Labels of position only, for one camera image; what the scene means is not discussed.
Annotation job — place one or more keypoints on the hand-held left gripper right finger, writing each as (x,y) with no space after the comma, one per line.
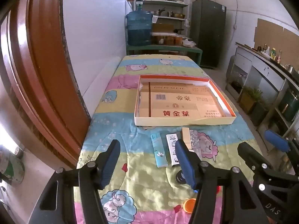
(186,165)

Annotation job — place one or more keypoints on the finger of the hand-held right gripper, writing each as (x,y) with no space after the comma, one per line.
(251,154)
(276,141)

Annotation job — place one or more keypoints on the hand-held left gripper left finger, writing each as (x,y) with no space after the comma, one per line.
(109,165)

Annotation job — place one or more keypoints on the black bottle cap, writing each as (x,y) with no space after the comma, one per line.
(180,178)

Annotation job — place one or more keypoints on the white cartoon-print box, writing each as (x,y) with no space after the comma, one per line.
(172,149)

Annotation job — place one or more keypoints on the clear dotted plastic box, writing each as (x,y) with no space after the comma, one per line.
(197,142)

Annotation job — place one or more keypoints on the teal flower-print box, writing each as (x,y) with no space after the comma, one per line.
(160,151)

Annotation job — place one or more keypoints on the shiny gold box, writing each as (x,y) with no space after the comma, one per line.
(186,135)

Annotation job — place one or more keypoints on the plain orange bottle cap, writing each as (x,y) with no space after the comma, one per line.
(188,205)

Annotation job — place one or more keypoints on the shallow cardboard tray orange rim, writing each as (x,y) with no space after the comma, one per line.
(140,112)

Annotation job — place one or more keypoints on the cartoon sheep printed blanket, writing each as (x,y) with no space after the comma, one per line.
(140,186)

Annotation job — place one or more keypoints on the crate of green plants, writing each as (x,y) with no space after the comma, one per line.
(251,98)

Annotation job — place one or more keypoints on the printed cardboard liner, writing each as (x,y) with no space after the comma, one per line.
(177,100)

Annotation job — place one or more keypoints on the grey kitchen counter cabinet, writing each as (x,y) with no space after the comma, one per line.
(264,74)

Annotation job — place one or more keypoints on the gas cylinder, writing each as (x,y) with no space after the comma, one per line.
(230,67)

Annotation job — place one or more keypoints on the yellow-green bottle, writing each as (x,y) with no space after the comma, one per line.
(272,54)

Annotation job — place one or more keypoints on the paint bucket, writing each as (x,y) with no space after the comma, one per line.
(11,165)

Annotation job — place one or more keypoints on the brown wooden door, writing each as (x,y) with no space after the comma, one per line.
(42,63)

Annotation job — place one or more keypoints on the white plastic bag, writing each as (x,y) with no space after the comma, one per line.
(188,42)

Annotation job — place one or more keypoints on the dark green refrigerator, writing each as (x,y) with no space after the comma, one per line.
(208,32)

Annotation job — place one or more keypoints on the blue water jug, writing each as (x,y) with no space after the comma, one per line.
(139,25)

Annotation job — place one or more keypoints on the white metal shelf rack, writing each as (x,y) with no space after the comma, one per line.
(163,2)

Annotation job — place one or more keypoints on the cardboard sheet on wall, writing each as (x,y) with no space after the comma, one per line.
(273,35)

